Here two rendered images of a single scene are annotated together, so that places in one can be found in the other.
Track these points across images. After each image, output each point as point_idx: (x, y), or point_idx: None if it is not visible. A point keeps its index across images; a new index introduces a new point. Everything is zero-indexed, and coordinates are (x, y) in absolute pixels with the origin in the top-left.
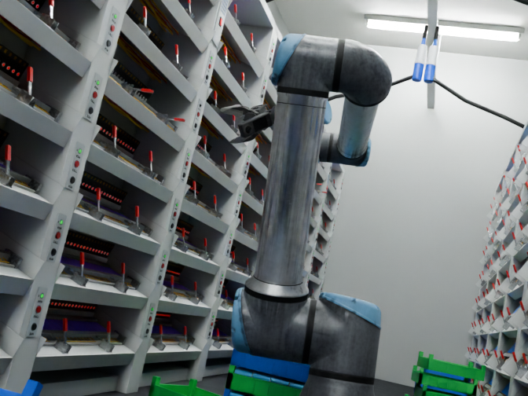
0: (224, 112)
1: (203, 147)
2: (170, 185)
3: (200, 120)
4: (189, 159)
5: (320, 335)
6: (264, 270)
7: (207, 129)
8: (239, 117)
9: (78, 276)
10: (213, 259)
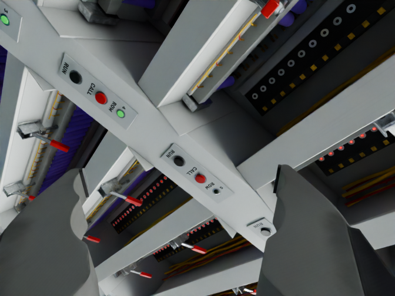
0: (286, 172)
1: (122, 221)
2: (60, 16)
3: (181, 185)
4: (109, 118)
5: None
6: None
7: (143, 230)
8: (268, 273)
9: None
10: None
